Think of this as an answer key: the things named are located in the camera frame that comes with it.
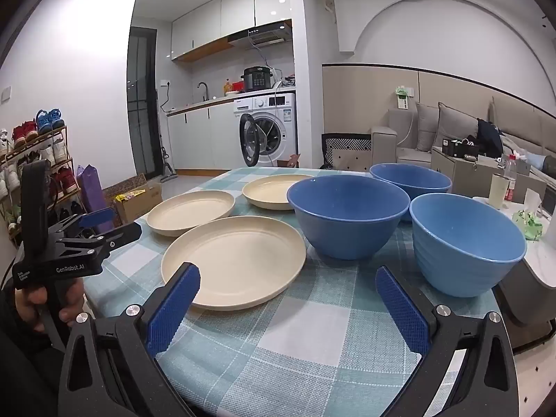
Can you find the grey sofa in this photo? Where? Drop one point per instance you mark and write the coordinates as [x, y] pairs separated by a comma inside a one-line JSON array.
[[386, 143]]

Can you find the dark blue bowl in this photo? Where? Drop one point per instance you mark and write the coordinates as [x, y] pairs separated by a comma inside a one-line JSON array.
[[347, 230], [412, 178]]

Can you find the black box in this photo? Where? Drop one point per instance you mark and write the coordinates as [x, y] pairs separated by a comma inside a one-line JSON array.
[[458, 148]]

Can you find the white wall cabinets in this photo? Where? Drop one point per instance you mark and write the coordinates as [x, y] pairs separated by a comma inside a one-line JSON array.
[[217, 17]]

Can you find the white marble coffee table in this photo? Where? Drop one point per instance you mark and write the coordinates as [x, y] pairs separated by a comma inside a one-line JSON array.
[[538, 265]]

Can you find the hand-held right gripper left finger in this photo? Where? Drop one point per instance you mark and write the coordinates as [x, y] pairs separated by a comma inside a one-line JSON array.
[[173, 308]]

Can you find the red cardboard box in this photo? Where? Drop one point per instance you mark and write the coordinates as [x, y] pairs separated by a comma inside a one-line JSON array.
[[289, 160]]

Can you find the black white patterned chair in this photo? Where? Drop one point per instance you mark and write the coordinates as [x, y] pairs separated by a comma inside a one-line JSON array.
[[347, 150]]

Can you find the black pressure cooker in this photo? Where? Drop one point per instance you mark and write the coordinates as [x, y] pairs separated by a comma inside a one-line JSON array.
[[256, 79]]

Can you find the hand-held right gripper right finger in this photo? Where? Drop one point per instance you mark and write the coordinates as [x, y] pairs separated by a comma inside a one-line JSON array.
[[402, 308]]

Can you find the purple bag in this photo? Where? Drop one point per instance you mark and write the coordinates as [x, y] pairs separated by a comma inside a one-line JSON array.
[[91, 191]]

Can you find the grey cushion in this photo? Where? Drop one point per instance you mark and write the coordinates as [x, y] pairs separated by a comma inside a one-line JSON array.
[[456, 126], [426, 126]]

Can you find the black kitchen faucet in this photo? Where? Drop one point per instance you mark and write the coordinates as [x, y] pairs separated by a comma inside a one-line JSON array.
[[204, 89]]

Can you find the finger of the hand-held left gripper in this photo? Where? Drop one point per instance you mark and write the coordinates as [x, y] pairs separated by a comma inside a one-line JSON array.
[[126, 232], [100, 216]]

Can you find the blue shoes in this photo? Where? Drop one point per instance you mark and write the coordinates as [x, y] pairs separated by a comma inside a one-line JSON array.
[[48, 120]]

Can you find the cream plate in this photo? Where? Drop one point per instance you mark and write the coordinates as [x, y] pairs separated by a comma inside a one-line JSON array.
[[243, 256], [191, 213], [269, 191]]

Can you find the white washing machine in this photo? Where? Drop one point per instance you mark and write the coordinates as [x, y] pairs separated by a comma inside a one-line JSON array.
[[282, 115]]

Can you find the wooden shoe rack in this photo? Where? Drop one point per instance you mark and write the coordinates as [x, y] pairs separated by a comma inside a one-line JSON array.
[[61, 169]]

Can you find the white base cabinets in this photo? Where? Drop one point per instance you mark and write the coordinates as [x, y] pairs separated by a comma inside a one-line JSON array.
[[195, 139]]

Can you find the dark jacket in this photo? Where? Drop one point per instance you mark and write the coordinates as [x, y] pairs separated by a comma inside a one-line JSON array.
[[490, 137]]

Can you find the red shoes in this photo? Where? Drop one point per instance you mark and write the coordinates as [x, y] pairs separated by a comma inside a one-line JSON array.
[[24, 133]]

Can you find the cream tumbler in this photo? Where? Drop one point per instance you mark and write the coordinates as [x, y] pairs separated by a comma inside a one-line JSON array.
[[498, 191]]

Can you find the dark glass door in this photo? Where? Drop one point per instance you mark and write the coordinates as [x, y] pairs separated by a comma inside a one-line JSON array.
[[141, 104]]

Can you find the teal checked tablecloth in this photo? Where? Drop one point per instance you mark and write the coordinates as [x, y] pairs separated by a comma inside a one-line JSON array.
[[304, 334]]

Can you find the green tissue pack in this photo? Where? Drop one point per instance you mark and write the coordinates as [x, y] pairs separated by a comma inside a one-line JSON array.
[[527, 221]]

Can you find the white light switch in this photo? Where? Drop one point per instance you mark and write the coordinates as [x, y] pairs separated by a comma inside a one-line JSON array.
[[5, 94]]

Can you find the grey side cabinet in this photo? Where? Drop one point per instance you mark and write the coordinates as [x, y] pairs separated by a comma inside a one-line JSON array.
[[460, 173]]

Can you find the plastic bottle red label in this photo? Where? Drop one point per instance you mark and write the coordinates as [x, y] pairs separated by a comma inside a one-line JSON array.
[[511, 178]]

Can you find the range hood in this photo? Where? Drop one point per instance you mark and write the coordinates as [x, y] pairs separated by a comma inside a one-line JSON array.
[[260, 34]]

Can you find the person's left hand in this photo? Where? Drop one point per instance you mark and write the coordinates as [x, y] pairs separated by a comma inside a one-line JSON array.
[[73, 304]]

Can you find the light blue ribbed bowl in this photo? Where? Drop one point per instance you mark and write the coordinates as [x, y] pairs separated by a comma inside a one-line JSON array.
[[460, 260]]

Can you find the green wall socket device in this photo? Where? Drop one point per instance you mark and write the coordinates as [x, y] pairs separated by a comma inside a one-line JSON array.
[[402, 97]]

